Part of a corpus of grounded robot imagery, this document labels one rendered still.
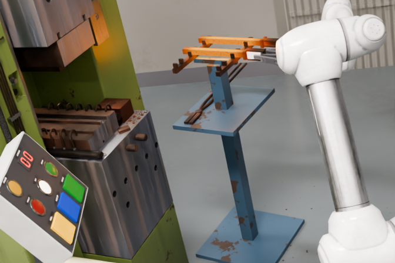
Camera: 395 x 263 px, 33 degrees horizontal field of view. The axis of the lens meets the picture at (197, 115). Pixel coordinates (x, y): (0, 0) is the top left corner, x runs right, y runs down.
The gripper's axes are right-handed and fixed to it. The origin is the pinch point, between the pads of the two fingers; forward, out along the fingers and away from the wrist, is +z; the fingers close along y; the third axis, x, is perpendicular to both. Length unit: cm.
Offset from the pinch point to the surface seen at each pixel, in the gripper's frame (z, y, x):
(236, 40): 14.8, 10.6, 1.1
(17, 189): 7, -123, 15
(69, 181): 12, -101, 3
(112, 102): 42, -44, -3
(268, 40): -0.6, 10.6, 1.5
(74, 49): 32, -64, 30
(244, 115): 7.2, -5.6, -26.0
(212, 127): 15.7, -18.1, -26.0
